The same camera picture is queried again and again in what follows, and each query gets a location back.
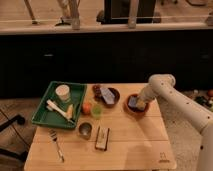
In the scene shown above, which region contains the blue sponge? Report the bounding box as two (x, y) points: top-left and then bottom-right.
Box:
(128, 96), (138, 108)

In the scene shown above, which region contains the orange terracotta bowl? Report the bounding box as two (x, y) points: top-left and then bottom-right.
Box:
(123, 94), (149, 117)

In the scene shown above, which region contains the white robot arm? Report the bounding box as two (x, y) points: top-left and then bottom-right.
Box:
(136, 74), (213, 171)

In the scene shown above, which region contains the grey packet in bowl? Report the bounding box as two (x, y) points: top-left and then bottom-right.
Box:
(100, 87), (115, 104)

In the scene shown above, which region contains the small green cup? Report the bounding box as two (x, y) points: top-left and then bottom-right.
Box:
(91, 104), (102, 119)

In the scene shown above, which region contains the dark brown bowl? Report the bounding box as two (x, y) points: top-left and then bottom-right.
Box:
(92, 84), (120, 108)

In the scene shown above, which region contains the brown chocolate bar box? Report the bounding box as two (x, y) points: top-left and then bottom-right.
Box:
(95, 127), (110, 151)

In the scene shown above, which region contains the orange fruit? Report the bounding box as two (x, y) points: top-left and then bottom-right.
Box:
(82, 102), (92, 115)

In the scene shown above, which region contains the small metal cup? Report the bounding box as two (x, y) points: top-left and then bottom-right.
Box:
(78, 122), (92, 139)

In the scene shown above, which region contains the yellow wedge in tray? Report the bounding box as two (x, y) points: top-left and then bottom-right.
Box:
(66, 104), (73, 119)

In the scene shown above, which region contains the white cup in tray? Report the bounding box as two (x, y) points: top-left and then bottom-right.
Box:
(55, 84), (70, 101)

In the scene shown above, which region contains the white brush in tray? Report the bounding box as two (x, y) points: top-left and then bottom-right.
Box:
(46, 100), (69, 120)

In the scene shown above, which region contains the silver fork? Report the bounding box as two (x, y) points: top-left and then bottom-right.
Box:
(49, 130), (65, 163)

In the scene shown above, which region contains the green plastic tray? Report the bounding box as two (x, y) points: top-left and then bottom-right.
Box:
(32, 81), (87, 129)

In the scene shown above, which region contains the black chair base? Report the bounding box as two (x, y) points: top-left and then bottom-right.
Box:
(0, 109), (29, 162)

